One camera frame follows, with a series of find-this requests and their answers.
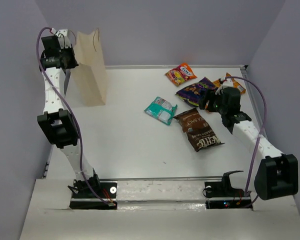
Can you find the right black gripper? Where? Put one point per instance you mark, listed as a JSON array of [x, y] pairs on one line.
[[208, 95]]

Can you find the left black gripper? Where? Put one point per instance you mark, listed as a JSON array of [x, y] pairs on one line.
[[74, 63]]

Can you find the beige paper bag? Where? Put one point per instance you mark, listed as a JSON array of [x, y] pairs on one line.
[[90, 75]]

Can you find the brown Kettle chips bag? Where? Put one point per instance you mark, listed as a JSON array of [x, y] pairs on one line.
[[198, 131]]

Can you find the teal snack packet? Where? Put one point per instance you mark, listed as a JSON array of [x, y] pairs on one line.
[[161, 110]]

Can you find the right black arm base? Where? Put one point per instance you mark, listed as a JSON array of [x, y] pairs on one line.
[[220, 194]]

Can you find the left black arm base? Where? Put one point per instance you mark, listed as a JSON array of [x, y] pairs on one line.
[[84, 199]]

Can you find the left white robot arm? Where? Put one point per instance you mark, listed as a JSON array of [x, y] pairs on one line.
[[57, 121]]

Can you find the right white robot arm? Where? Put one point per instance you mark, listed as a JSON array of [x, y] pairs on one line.
[[272, 174]]

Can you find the purple snack bag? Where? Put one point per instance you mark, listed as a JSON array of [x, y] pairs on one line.
[[193, 92]]

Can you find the orange snack bar packet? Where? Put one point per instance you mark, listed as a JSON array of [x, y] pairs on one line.
[[236, 84]]

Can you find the orange red candy packet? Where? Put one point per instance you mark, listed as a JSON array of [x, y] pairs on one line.
[[180, 74]]

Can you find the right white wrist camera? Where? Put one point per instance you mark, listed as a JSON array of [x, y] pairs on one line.
[[224, 82]]

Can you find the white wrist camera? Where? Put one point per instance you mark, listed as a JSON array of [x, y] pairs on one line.
[[63, 37], [224, 82]]

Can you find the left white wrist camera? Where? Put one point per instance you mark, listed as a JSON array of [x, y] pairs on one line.
[[63, 37]]

